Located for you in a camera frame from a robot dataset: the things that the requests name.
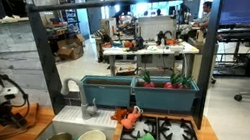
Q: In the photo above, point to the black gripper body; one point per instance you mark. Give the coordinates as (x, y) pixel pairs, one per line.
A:
(6, 116)

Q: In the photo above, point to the orange terry towel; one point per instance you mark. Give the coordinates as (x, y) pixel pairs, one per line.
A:
(31, 116)

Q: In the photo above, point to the grey toy faucet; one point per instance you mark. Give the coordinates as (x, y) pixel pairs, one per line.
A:
(86, 110)

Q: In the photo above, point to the orange-brown plush toy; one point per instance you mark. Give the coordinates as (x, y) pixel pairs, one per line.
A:
(119, 114)

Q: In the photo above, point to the pink plush toy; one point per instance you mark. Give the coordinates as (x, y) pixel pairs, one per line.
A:
(130, 120)

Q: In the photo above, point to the red plush radish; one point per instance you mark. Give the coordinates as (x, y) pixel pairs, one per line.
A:
(171, 84)
(147, 82)

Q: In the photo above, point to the grey wood-look back panel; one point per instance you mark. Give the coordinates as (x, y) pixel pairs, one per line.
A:
(16, 56)

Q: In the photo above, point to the brown cardboard box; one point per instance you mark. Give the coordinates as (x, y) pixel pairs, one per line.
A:
(69, 49)

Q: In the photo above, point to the teal planter box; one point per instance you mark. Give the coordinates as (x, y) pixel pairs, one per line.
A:
(164, 98)
(108, 92)

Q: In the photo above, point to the white work table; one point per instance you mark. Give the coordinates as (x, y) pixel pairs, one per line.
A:
(155, 49)

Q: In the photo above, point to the person at desk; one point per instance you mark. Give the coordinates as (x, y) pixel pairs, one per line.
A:
(205, 17)

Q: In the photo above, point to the black office desk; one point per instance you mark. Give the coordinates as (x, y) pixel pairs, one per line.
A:
(238, 34)

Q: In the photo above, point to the blue-screen monitor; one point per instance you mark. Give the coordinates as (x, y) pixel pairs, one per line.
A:
(245, 11)

